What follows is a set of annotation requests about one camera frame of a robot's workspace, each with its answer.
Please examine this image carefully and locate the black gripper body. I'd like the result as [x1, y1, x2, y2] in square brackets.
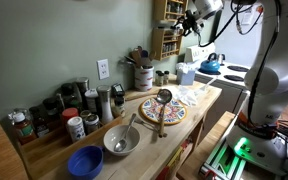
[183, 11, 201, 34]

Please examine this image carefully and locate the dark bottle black cap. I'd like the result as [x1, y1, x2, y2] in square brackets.
[60, 83, 78, 110]

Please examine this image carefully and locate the dark sauce bottle white label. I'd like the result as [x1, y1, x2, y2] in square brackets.
[28, 105, 50, 138]

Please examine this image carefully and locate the red hot sauce bottle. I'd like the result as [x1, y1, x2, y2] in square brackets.
[12, 112, 38, 145]

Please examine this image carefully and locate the white tissue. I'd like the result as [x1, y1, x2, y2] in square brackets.
[177, 61, 193, 73]

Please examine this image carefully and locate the wooden spoon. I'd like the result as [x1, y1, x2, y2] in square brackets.
[147, 49, 156, 64]

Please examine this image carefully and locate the dark blue spoon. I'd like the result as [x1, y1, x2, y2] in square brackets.
[139, 49, 150, 60]

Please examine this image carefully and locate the blue kettle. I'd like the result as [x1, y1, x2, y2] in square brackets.
[198, 52, 223, 75]

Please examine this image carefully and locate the light blue tissue box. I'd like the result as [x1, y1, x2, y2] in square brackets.
[175, 68, 197, 87]

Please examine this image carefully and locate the wooden spatula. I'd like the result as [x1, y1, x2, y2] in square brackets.
[130, 48, 144, 68]

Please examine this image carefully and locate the small shaker black cap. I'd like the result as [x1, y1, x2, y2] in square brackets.
[154, 70, 165, 87]
[163, 70, 171, 85]

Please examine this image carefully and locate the metal kitchen utensil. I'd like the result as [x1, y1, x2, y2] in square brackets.
[118, 57, 137, 67]

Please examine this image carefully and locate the white red utensil crock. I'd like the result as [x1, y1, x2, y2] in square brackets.
[133, 65, 155, 92]

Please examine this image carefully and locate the black stove burner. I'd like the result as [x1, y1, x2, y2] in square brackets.
[223, 74, 245, 83]
[226, 64, 250, 73]

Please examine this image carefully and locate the white plastic spatula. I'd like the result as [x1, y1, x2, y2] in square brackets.
[195, 76, 219, 98]

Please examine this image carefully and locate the crumpled white cloth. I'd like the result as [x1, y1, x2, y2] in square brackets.
[172, 84, 199, 108]

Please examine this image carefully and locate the white stove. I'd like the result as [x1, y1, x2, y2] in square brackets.
[183, 42, 252, 141]

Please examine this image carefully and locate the colourful patterned ceramic plate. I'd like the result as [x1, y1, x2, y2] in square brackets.
[138, 96, 188, 126]

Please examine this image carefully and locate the small black device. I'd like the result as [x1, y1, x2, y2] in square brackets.
[111, 83, 126, 98]

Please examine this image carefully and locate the small labelled jar black lid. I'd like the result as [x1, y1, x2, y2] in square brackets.
[112, 95, 127, 118]

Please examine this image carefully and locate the metal fork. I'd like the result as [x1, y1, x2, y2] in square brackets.
[133, 117, 161, 134]

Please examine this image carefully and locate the steel pepper grinder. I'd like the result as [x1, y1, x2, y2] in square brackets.
[96, 84, 115, 125]

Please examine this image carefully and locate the steel canister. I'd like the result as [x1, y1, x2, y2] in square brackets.
[74, 77, 90, 109]

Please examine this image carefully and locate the white ceramic bowl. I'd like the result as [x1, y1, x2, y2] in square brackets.
[102, 124, 141, 157]

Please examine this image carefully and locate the small jar brass lid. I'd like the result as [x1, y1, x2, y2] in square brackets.
[79, 109, 92, 120]

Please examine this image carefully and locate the small glass jar dark lid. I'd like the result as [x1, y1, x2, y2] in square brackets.
[83, 114, 102, 135]

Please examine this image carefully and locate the metal spoon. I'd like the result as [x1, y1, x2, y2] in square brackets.
[113, 112, 138, 153]

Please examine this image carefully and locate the red lid jar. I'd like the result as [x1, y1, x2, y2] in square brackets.
[61, 107, 80, 126]

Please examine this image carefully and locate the white shaker blue print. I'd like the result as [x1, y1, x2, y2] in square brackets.
[66, 116, 87, 144]

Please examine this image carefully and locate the dark jar black lid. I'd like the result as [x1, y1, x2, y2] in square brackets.
[42, 97, 62, 124]

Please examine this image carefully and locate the blue plastic bowl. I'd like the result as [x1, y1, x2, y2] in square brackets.
[66, 144, 105, 180]

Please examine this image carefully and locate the clear glass jar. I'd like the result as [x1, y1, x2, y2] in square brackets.
[7, 107, 32, 126]

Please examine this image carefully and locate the wooden wall spice rack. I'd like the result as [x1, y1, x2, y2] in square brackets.
[152, 0, 189, 23]
[150, 27, 184, 62]

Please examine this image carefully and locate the metal ladle wooden handle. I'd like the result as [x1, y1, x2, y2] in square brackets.
[155, 88, 174, 139]

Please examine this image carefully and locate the white wall outlet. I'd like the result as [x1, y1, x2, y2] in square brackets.
[96, 58, 111, 81]

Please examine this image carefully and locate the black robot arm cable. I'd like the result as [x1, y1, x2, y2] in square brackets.
[197, 0, 283, 124]

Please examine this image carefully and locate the aluminium base frame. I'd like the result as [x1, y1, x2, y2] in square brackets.
[198, 133, 249, 180]

